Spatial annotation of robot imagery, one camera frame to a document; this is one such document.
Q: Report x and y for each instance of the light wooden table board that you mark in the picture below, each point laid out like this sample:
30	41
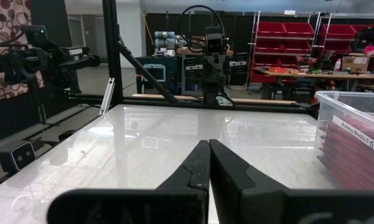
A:
267	101

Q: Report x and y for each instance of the black drawer cabinet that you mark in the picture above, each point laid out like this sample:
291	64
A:
239	68
191	74

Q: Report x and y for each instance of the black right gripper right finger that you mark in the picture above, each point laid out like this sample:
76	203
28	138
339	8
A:
236	193

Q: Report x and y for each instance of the clear plastic storage bin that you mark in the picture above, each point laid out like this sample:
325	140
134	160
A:
358	133

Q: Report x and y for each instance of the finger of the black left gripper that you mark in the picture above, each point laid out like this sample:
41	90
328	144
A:
217	71
212	71

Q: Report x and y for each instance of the wooden workbench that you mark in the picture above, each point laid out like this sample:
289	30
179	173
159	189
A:
330	75

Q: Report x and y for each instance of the black aluminium table frame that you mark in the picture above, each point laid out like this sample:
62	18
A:
112	46

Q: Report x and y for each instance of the white angled bar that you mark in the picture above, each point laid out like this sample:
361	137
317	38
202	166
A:
107	96

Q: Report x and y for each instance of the white bottle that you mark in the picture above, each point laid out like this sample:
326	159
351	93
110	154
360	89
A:
337	66

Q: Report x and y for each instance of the red bin storage shelf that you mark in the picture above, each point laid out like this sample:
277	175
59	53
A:
337	31
270	29

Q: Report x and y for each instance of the brown circle patterned curtain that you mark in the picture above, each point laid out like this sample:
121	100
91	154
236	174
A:
6	15

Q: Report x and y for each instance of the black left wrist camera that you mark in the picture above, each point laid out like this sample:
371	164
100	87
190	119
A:
213	45

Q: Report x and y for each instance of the cardboard box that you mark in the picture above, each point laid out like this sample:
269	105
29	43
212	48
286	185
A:
356	63

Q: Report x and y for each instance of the light blue framed screen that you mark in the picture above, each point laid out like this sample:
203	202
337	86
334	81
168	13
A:
155	74

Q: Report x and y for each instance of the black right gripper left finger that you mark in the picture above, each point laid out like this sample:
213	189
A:
189	186

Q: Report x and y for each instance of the black Trossen background robot arm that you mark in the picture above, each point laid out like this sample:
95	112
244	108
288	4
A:
49	59

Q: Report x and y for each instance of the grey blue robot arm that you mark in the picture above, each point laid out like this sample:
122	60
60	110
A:
165	42

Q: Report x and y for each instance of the small black table camera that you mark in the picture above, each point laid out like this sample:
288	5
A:
21	155

